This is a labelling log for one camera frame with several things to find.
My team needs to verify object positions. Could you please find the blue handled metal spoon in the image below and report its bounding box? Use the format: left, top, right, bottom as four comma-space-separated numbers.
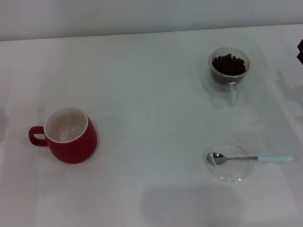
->
206, 152, 294, 166

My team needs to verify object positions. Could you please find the clear glass saucer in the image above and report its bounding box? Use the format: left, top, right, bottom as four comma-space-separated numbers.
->
205, 141, 250, 184

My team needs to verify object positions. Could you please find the coffee beans pile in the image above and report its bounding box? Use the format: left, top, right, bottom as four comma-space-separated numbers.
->
211, 53, 247, 85

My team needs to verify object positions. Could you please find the red ceramic mug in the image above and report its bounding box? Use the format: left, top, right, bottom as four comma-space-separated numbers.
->
28, 106, 98, 164

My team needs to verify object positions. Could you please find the glass cup with handle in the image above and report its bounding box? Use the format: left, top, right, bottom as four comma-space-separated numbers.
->
208, 47, 250, 106

